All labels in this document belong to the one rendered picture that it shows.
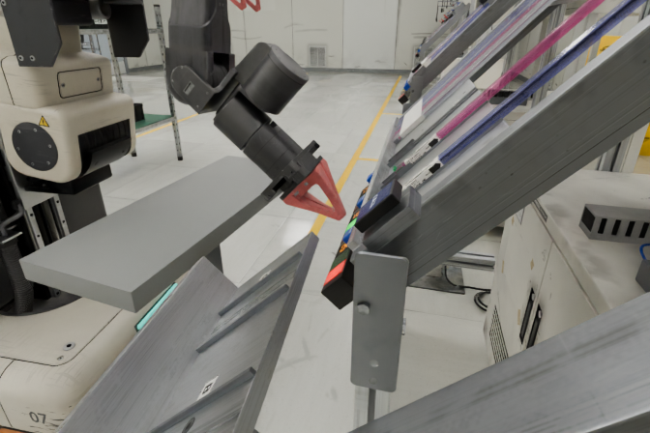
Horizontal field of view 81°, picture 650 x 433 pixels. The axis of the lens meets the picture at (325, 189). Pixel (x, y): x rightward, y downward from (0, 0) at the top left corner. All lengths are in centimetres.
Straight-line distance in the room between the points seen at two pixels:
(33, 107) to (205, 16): 54
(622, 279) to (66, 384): 103
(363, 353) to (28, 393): 80
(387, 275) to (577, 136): 20
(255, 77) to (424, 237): 26
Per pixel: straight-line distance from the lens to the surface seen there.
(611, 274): 70
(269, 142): 47
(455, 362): 135
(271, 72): 46
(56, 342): 113
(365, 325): 40
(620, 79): 37
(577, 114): 37
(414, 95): 177
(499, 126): 44
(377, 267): 36
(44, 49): 87
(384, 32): 920
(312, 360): 130
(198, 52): 49
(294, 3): 964
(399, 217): 35
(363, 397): 48
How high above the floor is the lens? 95
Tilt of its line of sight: 23 degrees down
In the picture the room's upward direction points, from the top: straight up
